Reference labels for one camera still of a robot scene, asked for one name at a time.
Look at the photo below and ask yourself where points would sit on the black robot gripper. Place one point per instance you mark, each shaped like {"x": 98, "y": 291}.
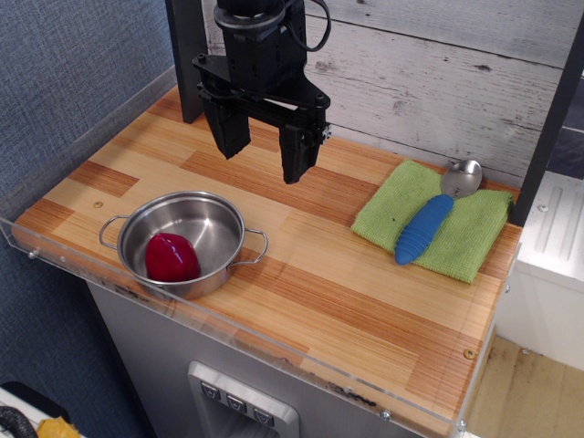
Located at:
{"x": 261, "y": 76}

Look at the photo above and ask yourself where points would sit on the red pepper vegetable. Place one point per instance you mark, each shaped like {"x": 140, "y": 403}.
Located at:
{"x": 171, "y": 258}

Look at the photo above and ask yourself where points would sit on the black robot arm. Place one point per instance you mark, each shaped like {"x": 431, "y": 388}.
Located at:
{"x": 248, "y": 11}

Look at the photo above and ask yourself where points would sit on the stainless steel pot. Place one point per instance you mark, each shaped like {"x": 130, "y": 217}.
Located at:
{"x": 213, "y": 225}

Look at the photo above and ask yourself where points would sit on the green cloth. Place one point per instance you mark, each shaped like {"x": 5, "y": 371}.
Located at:
{"x": 411, "y": 217}

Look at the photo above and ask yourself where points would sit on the grey toy fridge cabinet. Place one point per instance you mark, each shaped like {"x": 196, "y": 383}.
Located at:
{"x": 156, "y": 351}

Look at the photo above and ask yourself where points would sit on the clear acrylic table guard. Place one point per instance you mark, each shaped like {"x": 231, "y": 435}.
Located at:
{"x": 390, "y": 340}

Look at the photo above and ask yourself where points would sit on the silver dispenser button panel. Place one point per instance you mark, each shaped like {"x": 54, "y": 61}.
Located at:
{"x": 229, "y": 408}

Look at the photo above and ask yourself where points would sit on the white cabinet on right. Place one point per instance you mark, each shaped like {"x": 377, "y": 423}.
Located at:
{"x": 541, "y": 308}

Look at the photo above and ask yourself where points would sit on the black and yellow object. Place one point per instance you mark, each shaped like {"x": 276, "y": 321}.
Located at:
{"x": 34, "y": 405}

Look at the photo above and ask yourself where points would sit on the black vertical post left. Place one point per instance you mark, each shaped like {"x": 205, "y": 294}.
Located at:
{"x": 188, "y": 38}

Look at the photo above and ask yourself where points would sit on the black vertical post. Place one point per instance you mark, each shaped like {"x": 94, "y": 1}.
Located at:
{"x": 188, "y": 38}
{"x": 558, "y": 110}

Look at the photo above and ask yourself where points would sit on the blue handled metal spoon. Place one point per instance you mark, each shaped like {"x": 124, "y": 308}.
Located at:
{"x": 461, "y": 180}

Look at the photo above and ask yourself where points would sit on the black vertical post right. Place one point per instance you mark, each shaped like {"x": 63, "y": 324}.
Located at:
{"x": 558, "y": 110}

